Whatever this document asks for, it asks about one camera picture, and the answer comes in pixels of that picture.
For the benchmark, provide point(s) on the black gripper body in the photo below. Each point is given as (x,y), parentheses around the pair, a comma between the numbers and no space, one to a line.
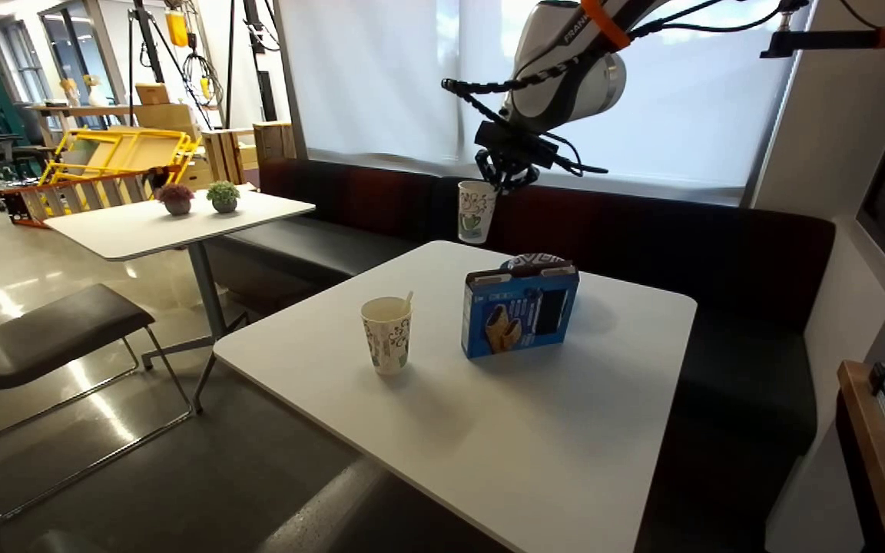
(512,148)

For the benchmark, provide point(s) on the patterned paper cup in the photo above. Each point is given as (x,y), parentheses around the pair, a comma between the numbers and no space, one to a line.
(388,335)
(475,212)

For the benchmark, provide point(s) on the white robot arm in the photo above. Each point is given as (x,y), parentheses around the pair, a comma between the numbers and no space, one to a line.
(568,63)

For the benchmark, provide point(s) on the blue snack box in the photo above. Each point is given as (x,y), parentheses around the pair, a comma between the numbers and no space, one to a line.
(517,311)

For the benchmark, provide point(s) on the white window blind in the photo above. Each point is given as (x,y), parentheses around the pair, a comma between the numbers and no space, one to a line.
(382,80)

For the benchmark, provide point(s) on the dark upholstered bench sofa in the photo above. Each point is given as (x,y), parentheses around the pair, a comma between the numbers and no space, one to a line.
(731,265)

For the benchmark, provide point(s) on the plant in green pot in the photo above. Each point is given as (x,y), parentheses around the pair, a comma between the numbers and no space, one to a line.
(223,197)

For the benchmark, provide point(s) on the plant in maroon pot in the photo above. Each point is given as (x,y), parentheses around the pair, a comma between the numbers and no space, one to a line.
(175,201)

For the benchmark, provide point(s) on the cardboard box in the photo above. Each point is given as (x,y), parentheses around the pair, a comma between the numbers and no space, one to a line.
(166,108)

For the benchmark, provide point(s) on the small white side table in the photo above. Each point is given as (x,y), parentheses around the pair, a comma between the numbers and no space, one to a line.
(155,226)

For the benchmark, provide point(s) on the yellow metal cart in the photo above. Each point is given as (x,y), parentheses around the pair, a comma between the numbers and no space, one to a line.
(116,153)

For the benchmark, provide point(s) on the wooden shelf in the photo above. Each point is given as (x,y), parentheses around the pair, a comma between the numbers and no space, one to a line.
(876,463)

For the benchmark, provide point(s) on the black padded metal chair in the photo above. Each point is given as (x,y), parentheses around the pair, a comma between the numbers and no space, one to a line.
(45,331)

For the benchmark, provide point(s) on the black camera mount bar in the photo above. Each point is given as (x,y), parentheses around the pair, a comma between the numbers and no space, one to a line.
(843,40)

